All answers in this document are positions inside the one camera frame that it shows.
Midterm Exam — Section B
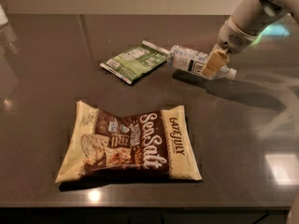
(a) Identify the clear plastic water bottle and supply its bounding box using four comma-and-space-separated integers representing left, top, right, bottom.
167, 45, 236, 80

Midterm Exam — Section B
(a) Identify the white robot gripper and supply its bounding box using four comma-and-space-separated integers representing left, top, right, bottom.
202, 17, 257, 77

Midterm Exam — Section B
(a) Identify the brown Late July chip bag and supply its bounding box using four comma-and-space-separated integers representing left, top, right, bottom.
56, 101, 202, 183

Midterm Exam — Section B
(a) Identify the white object at left edge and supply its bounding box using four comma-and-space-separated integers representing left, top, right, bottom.
0, 5, 9, 27

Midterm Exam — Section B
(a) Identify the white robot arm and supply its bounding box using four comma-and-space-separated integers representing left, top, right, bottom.
201, 0, 299, 78

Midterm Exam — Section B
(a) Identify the green snack bag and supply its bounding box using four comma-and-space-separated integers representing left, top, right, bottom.
100, 40, 169, 85

